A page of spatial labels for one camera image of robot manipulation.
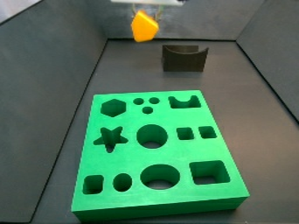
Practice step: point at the black L-shaped fixture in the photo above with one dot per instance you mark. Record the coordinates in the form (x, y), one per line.
(183, 58)

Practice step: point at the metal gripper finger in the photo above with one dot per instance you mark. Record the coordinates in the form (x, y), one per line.
(134, 8)
(159, 13)

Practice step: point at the yellow three prong object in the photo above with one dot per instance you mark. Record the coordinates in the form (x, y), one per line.
(144, 27)

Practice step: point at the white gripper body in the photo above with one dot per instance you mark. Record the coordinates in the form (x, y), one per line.
(159, 2)

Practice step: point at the green foam shape board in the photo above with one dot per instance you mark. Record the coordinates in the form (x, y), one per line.
(154, 159)

